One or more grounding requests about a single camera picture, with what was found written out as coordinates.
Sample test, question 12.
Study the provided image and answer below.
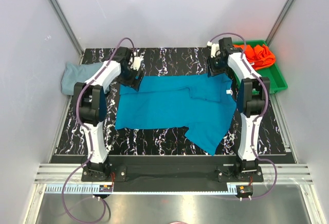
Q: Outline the folded grey-blue t shirt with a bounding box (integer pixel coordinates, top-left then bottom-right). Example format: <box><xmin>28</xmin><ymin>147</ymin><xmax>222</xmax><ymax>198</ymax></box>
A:
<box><xmin>61</xmin><ymin>62</ymin><xmax>103</xmax><ymax>96</ymax></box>

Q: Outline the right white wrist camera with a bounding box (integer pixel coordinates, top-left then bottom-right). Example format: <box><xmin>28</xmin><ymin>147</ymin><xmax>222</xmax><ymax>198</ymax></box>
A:
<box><xmin>207</xmin><ymin>41</ymin><xmax>221</xmax><ymax>58</ymax></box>

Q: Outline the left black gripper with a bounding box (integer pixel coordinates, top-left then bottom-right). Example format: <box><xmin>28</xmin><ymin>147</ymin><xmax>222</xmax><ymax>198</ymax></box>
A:
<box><xmin>117</xmin><ymin>65</ymin><xmax>144</xmax><ymax>91</ymax></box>

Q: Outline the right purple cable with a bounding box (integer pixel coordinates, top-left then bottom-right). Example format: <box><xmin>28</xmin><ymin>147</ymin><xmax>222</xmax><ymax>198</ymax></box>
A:
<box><xmin>209</xmin><ymin>32</ymin><xmax>278</xmax><ymax>201</ymax></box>

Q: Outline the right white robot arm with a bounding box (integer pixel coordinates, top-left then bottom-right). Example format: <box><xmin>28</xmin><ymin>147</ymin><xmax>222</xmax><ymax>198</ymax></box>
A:
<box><xmin>207</xmin><ymin>37</ymin><xmax>270</xmax><ymax>182</ymax></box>

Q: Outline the left black connector box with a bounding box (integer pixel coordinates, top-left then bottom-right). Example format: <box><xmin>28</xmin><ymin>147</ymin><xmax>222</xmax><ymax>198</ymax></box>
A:
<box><xmin>99</xmin><ymin>183</ymin><xmax>114</xmax><ymax>194</ymax></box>

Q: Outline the right black connector box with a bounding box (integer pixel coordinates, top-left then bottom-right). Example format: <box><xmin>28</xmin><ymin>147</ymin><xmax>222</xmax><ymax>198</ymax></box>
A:
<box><xmin>236</xmin><ymin>185</ymin><xmax>253</xmax><ymax>198</ymax></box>

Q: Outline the black marble pattern mat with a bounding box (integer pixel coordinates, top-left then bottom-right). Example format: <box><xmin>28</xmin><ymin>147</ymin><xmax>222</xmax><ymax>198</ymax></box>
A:
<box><xmin>54</xmin><ymin>48</ymin><xmax>287</xmax><ymax>156</ymax></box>

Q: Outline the black connector box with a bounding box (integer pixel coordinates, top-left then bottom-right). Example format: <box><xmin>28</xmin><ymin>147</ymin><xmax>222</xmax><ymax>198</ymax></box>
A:
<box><xmin>99</xmin><ymin>183</ymin><xmax>114</xmax><ymax>194</ymax></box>
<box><xmin>236</xmin><ymin>185</ymin><xmax>253</xmax><ymax>198</ymax></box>

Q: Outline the green plastic bin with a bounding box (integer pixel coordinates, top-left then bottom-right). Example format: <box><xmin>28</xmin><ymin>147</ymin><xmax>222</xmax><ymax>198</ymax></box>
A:
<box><xmin>246</xmin><ymin>40</ymin><xmax>288</xmax><ymax>94</ymax></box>

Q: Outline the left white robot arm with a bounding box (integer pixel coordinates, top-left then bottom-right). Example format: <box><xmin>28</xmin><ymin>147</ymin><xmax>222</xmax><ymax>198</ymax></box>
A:
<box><xmin>74</xmin><ymin>47</ymin><xmax>144</xmax><ymax>181</ymax></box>

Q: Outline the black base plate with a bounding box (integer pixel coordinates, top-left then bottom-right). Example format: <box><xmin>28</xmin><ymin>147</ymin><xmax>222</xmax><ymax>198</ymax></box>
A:
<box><xmin>82</xmin><ymin>155</ymin><xmax>248</xmax><ymax>194</ymax></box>

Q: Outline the orange t shirt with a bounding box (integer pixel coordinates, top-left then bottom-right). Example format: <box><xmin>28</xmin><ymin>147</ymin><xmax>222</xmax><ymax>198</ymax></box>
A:
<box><xmin>245</xmin><ymin>44</ymin><xmax>276</xmax><ymax>71</ymax></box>

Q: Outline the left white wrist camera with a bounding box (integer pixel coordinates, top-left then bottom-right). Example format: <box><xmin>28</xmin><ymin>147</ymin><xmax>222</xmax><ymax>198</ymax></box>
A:
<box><xmin>129</xmin><ymin>52</ymin><xmax>144</xmax><ymax>71</ymax></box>

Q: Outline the teal blue t shirt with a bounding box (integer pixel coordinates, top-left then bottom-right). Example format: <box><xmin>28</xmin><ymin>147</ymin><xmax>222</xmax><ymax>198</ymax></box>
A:
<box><xmin>115</xmin><ymin>73</ymin><xmax>236</xmax><ymax>156</ymax></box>

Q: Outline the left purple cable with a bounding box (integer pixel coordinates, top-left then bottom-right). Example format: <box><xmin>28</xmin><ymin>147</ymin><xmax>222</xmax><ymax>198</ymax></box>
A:
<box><xmin>62</xmin><ymin>37</ymin><xmax>136</xmax><ymax>222</ymax></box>

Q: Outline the purple cable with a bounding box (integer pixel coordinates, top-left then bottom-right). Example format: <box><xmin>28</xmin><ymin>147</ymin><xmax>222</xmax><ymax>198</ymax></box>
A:
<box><xmin>209</xmin><ymin>32</ymin><xmax>278</xmax><ymax>201</ymax></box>
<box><xmin>62</xmin><ymin>37</ymin><xmax>136</xmax><ymax>222</ymax></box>

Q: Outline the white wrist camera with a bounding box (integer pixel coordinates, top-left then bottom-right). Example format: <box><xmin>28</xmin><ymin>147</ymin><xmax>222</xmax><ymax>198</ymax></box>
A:
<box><xmin>207</xmin><ymin>41</ymin><xmax>221</xmax><ymax>58</ymax></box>
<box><xmin>129</xmin><ymin>52</ymin><xmax>144</xmax><ymax>71</ymax></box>

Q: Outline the aluminium rail frame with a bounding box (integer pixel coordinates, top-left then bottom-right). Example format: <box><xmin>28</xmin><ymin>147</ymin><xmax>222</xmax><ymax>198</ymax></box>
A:
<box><xmin>24</xmin><ymin>163</ymin><xmax>326</xmax><ymax>223</ymax></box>

